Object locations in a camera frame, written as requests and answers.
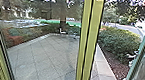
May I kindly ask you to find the dark tree trunk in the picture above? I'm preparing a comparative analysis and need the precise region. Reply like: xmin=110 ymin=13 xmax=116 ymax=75
xmin=57 ymin=0 xmax=70 ymax=31

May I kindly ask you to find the green hedge bush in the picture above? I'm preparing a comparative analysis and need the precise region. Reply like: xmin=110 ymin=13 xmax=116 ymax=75
xmin=96 ymin=25 xmax=144 ymax=64

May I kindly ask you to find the low reddish green hedge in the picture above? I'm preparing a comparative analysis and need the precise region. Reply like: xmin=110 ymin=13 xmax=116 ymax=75
xmin=0 ymin=19 xmax=81 ymax=54

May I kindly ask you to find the white garden statue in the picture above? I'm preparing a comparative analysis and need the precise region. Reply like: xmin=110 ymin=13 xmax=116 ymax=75
xmin=125 ymin=50 xmax=141 ymax=66

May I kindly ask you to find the white low garden wall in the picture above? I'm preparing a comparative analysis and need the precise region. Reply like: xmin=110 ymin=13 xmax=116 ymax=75
xmin=2 ymin=17 xmax=44 ymax=30

